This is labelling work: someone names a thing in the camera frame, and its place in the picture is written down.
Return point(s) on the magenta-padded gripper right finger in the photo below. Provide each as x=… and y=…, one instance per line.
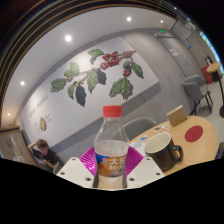
x=146, y=171

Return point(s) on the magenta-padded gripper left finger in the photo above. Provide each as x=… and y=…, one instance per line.
x=75, y=171

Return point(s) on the clear red-capped water bottle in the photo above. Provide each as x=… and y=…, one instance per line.
x=111, y=150

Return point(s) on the black mug white inside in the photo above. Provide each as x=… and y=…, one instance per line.
x=163, y=158

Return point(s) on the person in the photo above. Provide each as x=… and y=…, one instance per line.
x=46, y=155

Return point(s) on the small white blue-printed card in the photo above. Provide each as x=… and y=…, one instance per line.
x=143, y=137

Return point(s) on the flat round red coaster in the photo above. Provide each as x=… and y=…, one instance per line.
x=194, y=133

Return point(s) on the small wooden box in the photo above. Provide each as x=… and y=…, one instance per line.
x=176, y=116

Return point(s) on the wooden framed glass partition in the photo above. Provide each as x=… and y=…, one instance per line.
x=13, y=146

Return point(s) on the grey door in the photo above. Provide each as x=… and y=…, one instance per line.
x=180, y=63

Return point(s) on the red extinguisher box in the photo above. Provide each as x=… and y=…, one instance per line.
x=208, y=75

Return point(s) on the white paper door notice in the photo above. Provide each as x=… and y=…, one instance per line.
x=173, y=52

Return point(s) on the round wooden side table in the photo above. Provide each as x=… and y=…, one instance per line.
x=213, y=66

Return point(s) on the round recessed ceiling lights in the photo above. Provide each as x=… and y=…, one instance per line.
x=68, y=38

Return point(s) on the green exit sign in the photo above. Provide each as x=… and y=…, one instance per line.
x=162, y=31

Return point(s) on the coffee plant wall mural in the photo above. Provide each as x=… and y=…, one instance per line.
x=60, y=110

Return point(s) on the white wall notice board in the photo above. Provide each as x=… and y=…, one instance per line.
x=181, y=31

